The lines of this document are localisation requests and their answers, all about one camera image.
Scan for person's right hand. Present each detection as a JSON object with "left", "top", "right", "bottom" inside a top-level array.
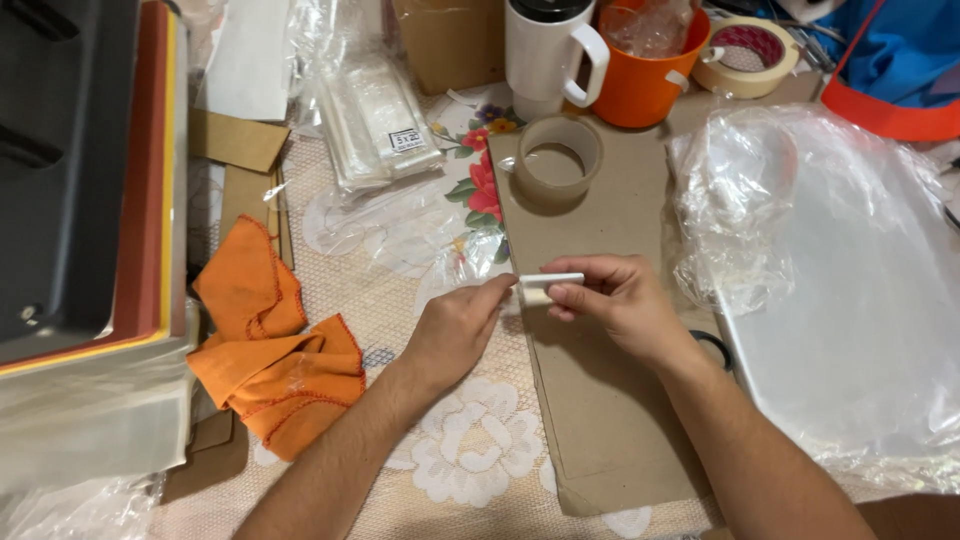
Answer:
[{"left": 539, "top": 253, "right": 695, "bottom": 369}]

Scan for loose clear plastic sleeve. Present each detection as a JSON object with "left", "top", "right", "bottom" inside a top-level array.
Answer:
[{"left": 262, "top": 176, "right": 515, "bottom": 316}]

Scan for black ring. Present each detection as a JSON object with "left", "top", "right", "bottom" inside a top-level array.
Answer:
[{"left": 688, "top": 330, "right": 734, "bottom": 373}]

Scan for orange cloth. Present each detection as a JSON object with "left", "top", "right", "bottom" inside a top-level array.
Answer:
[{"left": 186, "top": 214, "right": 367, "bottom": 462}]

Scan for blue and orange bag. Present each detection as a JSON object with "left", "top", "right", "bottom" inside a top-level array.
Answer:
[{"left": 772, "top": 0, "right": 960, "bottom": 144}]

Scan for clear tape roll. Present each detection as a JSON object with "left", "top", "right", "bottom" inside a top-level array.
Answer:
[{"left": 514, "top": 114, "right": 604, "bottom": 210}]

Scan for pack of clear plastic bags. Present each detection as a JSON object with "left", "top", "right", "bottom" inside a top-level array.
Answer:
[{"left": 318, "top": 54, "right": 445, "bottom": 192}]

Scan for beige masking tape roll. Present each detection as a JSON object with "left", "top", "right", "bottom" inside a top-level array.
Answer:
[{"left": 691, "top": 16, "right": 801, "bottom": 100}]

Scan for crumpled plastic wrap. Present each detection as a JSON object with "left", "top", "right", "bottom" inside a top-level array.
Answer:
[{"left": 600, "top": 0, "right": 699, "bottom": 60}]

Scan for brown cardboard box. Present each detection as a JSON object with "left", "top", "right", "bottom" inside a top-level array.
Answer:
[{"left": 391, "top": 0, "right": 507, "bottom": 96}]

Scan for small white piece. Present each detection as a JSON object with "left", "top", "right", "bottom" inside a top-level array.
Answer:
[{"left": 519, "top": 272, "right": 585, "bottom": 288}]

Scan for brown cardboard sheet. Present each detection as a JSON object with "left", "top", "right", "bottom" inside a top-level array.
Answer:
[{"left": 487, "top": 71, "right": 826, "bottom": 519}]

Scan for large clear plastic bag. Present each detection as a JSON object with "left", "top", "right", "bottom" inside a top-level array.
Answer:
[{"left": 667, "top": 103, "right": 960, "bottom": 496}]

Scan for white travel mug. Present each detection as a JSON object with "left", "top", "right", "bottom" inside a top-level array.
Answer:
[{"left": 504, "top": 0, "right": 611, "bottom": 123}]

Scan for brown cardboard pieces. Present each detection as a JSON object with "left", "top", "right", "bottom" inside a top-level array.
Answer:
[{"left": 161, "top": 107, "right": 295, "bottom": 504}]

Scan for white paper sheet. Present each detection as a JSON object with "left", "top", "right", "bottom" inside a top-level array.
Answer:
[{"left": 195, "top": 0, "right": 295, "bottom": 123}]

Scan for person's left hand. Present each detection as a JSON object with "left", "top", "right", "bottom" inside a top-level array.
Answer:
[{"left": 401, "top": 272, "right": 520, "bottom": 395}]

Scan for black heat press machine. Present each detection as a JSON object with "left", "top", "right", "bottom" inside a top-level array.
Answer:
[{"left": 0, "top": 0, "right": 200, "bottom": 496}]

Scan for orange plastic cup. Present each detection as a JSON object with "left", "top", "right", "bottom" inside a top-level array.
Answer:
[{"left": 591, "top": 0, "right": 712, "bottom": 129}]

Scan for floral lace tablecloth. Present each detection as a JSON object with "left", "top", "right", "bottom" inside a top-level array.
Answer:
[{"left": 146, "top": 82, "right": 721, "bottom": 540}]

